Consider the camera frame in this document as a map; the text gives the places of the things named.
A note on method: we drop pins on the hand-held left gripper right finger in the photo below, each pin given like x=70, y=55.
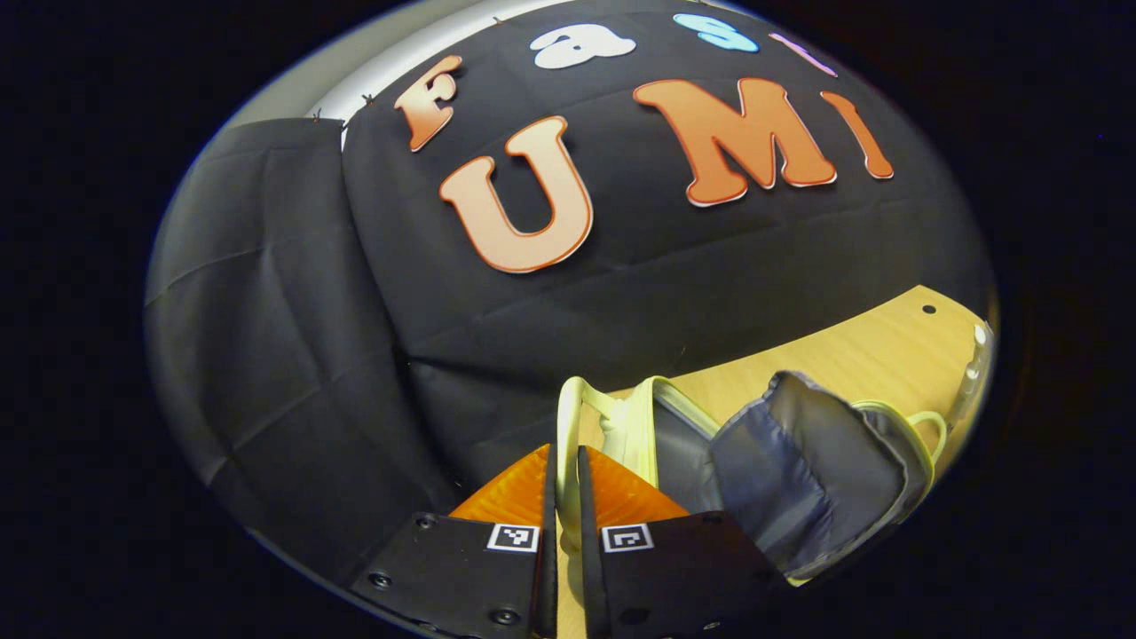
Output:
x=590, y=577

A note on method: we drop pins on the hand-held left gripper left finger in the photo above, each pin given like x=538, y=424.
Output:
x=548, y=586

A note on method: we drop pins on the white pump bottle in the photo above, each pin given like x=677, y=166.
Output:
x=974, y=373

